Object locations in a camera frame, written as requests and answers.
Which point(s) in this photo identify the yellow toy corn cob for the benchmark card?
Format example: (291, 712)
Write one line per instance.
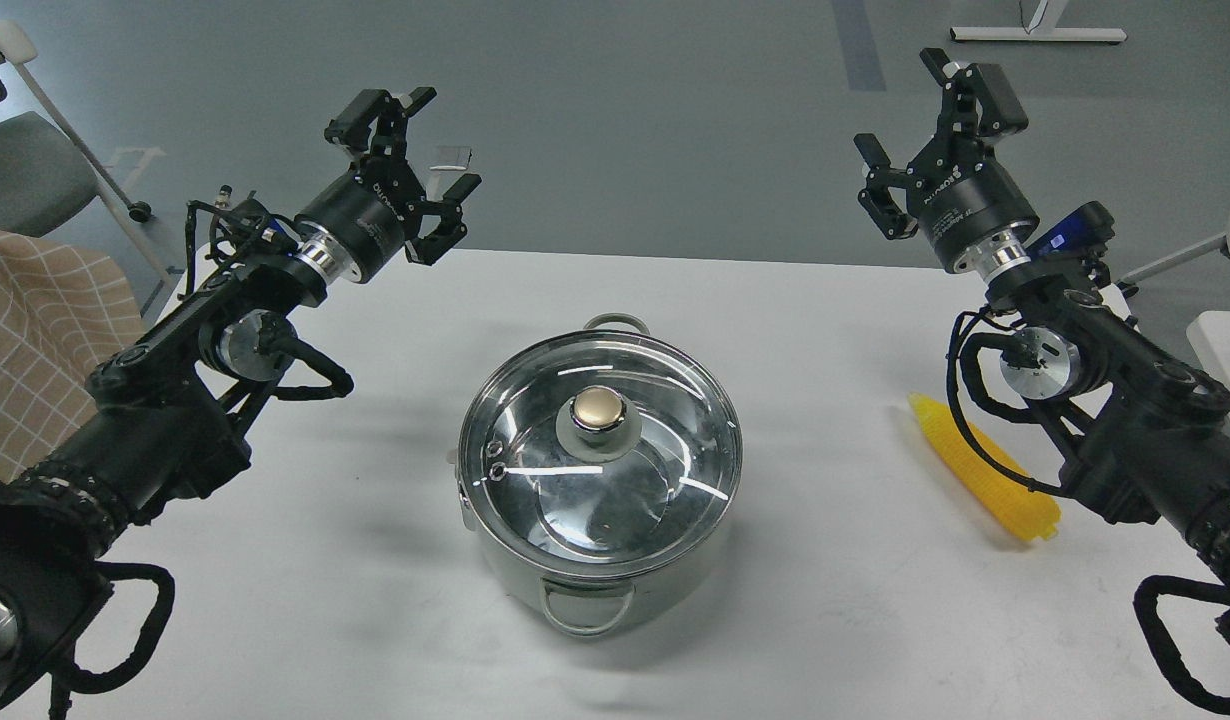
(1028, 516)

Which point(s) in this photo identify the glass pot lid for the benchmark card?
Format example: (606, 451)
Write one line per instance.
(600, 450)

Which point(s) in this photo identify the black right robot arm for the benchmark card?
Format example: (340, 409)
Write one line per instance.
(1140, 432)

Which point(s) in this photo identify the stainless steel pot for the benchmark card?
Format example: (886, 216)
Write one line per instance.
(600, 475)

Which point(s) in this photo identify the white desk leg base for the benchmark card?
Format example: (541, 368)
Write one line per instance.
(1043, 27)

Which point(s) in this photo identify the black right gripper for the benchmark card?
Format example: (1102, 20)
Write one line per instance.
(957, 193)

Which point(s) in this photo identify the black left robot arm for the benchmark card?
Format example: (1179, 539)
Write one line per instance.
(174, 408)

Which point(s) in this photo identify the beige checkered cloth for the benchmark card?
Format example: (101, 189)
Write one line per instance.
(63, 310)

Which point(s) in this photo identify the grey office chair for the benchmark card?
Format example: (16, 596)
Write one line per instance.
(48, 174)

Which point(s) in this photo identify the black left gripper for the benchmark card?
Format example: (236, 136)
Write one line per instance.
(377, 206)

